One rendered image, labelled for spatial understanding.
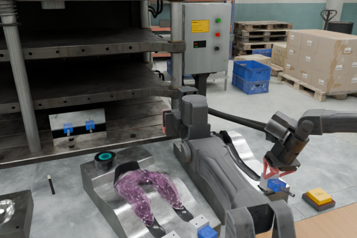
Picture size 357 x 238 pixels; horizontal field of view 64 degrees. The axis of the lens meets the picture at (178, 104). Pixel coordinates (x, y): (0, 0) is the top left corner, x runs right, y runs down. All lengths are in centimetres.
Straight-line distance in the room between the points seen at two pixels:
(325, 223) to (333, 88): 383
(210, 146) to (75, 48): 102
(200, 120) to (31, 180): 90
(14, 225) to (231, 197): 74
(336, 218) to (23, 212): 104
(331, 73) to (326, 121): 388
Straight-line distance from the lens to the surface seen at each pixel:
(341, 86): 494
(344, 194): 131
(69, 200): 119
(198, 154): 57
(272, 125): 93
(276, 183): 101
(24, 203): 112
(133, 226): 94
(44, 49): 147
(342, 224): 117
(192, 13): 164
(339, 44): 469
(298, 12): 867
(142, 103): 208
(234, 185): 48
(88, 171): 112
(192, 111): 61
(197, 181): 116
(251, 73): 465
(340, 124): 88
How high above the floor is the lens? 152
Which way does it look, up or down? 21 degrees down
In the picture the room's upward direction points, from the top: straight up
